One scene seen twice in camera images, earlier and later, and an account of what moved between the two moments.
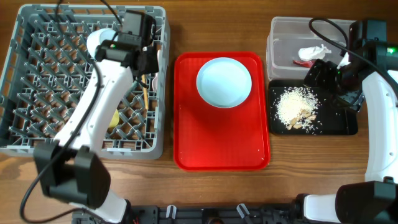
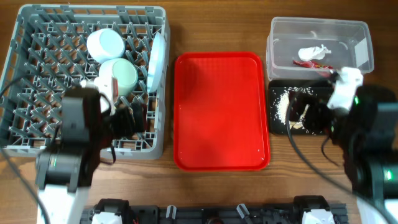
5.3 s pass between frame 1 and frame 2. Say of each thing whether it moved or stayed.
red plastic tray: stayed
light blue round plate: moved
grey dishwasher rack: stayed
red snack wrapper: stayed
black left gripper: moved
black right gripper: moved
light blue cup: stayed
